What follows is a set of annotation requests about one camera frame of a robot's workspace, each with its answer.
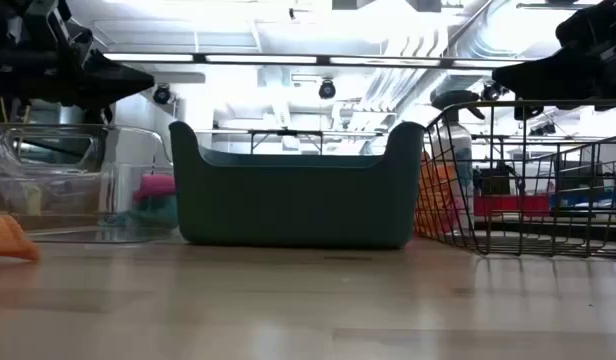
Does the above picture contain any dark teal plastic basket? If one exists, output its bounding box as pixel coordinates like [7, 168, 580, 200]
[168, 119, 427, 250]

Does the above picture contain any clear plastic basket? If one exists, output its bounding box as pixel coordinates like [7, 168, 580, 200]
[0, 123, 179, 245]

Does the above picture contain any black ceiling light rail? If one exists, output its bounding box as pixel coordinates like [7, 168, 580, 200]
[101, 52, 532, 69]

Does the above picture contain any red storage box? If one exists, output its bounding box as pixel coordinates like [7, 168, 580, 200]
[473, 194, 552, 219]

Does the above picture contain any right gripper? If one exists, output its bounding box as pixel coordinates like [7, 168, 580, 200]
[491, 0, 616, 122]

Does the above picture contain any light blue microfiber towel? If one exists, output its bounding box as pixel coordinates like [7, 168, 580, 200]
[101, 197, 179, 230]

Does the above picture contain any orange microfiber towel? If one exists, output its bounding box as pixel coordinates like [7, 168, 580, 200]
[0, 212, 41, 262]
[415, 152, 462, 239]

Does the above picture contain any clear spray bottle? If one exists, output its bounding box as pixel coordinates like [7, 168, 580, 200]
[430, 89, 487, 236]

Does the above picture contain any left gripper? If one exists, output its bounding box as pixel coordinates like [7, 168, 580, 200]
[0, 0, 156, 125]

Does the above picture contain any metal wire basket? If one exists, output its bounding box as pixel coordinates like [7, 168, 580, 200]
[415, 99, 616, 260]

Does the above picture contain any blue storage box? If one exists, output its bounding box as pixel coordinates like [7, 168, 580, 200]
[550, 192, 616, 210]

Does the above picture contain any pink microfiber towel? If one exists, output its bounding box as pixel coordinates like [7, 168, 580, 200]
[132, 173, 177, 204]

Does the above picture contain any silver ventilation duct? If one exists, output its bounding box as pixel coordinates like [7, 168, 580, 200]
[437, 0, 559, 61]

